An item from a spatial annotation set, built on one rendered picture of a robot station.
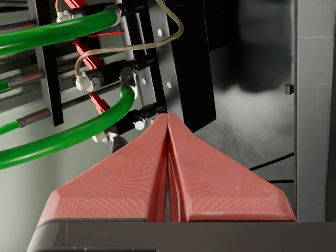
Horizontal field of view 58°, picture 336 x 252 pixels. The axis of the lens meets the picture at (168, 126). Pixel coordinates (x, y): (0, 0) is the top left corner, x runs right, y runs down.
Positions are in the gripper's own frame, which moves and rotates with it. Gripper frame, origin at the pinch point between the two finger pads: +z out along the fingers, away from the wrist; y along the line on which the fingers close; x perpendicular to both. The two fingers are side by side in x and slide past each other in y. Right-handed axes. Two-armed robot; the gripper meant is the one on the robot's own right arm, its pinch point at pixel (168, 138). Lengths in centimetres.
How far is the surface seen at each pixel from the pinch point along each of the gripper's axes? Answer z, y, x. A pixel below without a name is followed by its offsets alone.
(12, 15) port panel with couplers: 50, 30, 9
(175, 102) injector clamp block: 31.7, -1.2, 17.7
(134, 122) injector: 28.1, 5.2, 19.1
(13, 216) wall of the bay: 32, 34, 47
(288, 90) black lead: 33.3, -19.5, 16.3
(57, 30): 12.4, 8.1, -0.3
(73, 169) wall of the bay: 44, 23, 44
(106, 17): 16.8, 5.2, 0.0
